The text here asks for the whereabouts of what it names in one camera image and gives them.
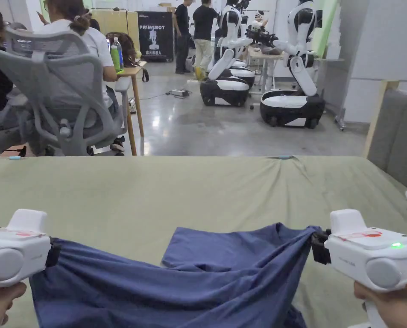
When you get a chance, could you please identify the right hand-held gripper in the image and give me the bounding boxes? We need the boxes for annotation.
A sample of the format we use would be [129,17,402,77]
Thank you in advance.
[310,209,407,328]

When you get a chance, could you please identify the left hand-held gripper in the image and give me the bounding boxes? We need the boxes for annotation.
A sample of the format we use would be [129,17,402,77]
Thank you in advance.
[0,209,61,287]

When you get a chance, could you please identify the dark blue shirt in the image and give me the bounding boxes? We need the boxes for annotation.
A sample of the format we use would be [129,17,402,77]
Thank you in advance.
[29,223,324,328]

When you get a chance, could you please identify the person's left hand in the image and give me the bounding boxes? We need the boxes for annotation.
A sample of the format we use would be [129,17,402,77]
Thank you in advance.
[0,283,27,328]

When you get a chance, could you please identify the person's right hand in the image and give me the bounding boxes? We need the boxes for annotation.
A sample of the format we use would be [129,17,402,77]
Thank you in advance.
[353,281,407,328]

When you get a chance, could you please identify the grey padded headboard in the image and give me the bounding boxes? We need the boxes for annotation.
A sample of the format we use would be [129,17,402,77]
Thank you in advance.
[363,80,407,193]

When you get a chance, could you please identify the bed with pale green sheet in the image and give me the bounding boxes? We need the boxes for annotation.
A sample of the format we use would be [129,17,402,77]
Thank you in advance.
[0,155,407,328]

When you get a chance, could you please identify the white and black wheeled robot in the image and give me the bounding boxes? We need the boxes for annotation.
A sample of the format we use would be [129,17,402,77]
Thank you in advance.
[246,0,327,131]
[199,0,256,107]

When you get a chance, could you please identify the grey mesh office chair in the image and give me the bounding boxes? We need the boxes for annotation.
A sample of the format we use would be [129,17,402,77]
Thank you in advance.
[0,28,129,157]

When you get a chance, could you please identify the desk with metal legs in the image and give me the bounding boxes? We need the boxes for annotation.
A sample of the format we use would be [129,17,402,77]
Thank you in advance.
[247,44,287,97]

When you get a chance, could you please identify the light wooden table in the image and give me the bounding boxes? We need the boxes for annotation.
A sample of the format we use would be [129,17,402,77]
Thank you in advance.
[116,66,146,156]

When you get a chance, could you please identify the green plastic bottle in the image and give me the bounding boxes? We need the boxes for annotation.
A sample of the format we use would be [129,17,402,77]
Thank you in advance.
[110,37,125,74]

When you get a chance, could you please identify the black standing banner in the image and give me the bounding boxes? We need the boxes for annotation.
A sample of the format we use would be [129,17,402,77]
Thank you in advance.
[136,10,175,63]

